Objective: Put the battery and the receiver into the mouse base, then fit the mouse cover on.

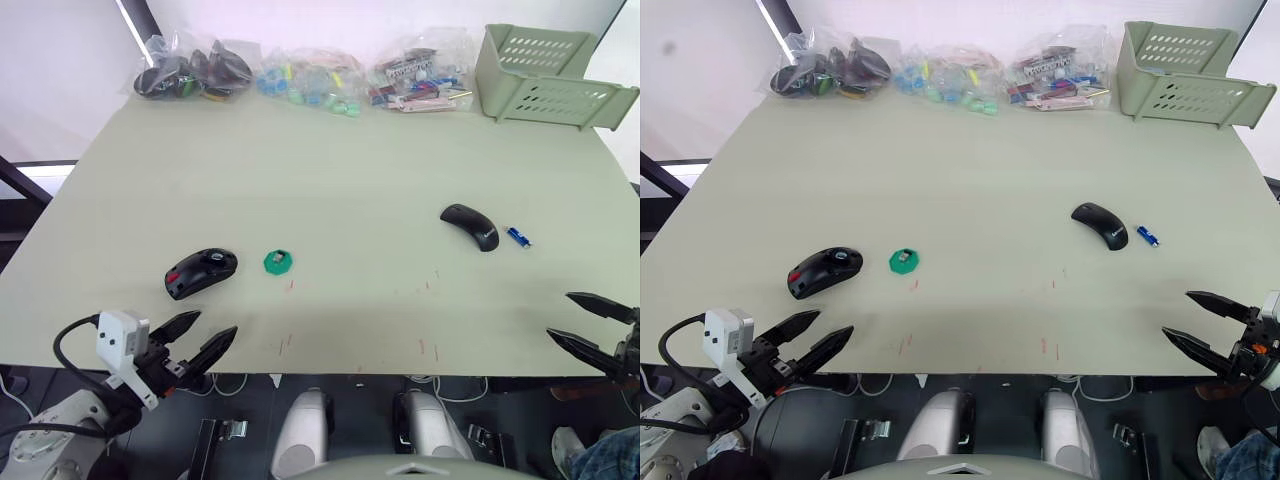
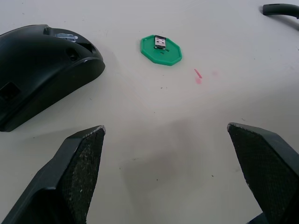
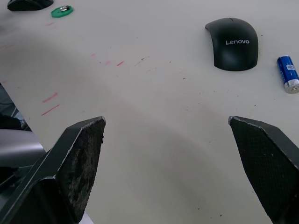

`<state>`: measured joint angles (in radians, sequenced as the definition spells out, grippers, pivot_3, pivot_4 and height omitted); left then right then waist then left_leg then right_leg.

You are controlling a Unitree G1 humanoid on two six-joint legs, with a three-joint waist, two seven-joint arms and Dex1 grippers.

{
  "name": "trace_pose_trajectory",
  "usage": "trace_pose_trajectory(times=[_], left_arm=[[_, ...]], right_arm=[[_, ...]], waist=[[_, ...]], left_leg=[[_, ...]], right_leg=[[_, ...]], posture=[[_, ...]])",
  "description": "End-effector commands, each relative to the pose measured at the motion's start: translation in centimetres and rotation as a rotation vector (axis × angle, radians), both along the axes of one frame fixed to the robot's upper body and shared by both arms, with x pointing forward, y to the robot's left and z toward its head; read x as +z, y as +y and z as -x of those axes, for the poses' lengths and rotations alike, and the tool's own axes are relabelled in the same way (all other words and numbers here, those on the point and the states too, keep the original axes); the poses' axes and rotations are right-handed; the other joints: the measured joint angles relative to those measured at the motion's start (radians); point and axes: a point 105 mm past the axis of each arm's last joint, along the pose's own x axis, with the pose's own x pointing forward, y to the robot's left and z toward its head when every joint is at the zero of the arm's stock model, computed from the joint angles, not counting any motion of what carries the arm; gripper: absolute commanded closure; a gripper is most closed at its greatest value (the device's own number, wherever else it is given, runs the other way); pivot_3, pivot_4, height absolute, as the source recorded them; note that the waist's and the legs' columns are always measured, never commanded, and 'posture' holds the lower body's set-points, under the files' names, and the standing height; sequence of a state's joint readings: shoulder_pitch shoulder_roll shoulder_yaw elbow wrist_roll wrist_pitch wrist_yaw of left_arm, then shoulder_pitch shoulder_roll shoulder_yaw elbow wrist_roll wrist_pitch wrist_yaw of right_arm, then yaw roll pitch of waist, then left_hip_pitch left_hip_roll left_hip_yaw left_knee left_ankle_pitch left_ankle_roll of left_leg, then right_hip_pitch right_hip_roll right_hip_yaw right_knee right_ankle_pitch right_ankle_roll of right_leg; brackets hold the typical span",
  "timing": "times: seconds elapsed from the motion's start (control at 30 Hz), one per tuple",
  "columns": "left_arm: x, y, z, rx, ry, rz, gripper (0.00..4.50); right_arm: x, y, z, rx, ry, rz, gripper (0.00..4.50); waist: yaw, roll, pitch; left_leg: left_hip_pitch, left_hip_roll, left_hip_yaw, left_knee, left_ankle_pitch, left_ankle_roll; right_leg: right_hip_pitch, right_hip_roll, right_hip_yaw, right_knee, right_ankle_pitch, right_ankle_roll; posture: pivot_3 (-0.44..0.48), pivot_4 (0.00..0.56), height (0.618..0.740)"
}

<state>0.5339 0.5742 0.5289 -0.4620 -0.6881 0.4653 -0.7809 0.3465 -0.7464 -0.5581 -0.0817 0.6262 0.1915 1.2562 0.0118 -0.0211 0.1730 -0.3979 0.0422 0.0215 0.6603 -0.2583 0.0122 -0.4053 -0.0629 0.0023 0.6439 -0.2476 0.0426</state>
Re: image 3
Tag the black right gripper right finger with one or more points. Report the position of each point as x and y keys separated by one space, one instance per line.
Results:
x=264 y=158

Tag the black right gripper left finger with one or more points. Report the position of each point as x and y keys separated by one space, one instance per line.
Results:
x=70 y=168

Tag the blue AA battery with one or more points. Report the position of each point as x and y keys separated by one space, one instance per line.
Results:
x=287 y=70

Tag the black Lenovo mouse cover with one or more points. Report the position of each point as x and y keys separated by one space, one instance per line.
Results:
x=233 y=49

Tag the green octagonal receiver holder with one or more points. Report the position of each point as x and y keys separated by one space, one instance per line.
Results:
x=58 y=13

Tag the small silver USB receiver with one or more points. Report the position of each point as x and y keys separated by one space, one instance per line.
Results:
x=64 y=9

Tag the silver right robot leg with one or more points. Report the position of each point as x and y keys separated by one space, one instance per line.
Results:
x=16 y=147

